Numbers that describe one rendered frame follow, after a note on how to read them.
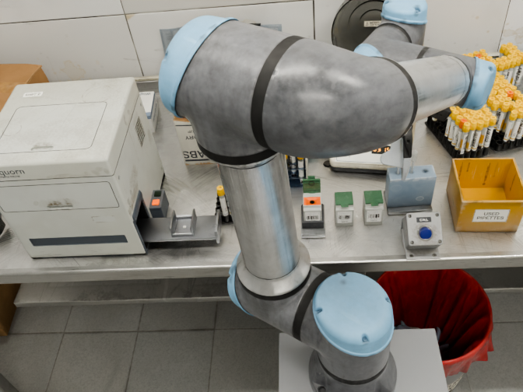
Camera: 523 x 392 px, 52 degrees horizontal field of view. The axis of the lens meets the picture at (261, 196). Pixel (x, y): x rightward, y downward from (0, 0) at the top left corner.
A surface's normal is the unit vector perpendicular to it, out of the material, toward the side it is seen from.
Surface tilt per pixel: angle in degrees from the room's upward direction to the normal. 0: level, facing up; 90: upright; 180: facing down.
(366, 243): 0
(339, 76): 40
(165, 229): 0
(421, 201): 90
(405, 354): 1
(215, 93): 68
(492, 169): 90
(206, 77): 58
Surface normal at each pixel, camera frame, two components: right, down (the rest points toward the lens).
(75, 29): -0.03, 0.73
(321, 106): 0.04, 0.26
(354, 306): 0.00, -0.64
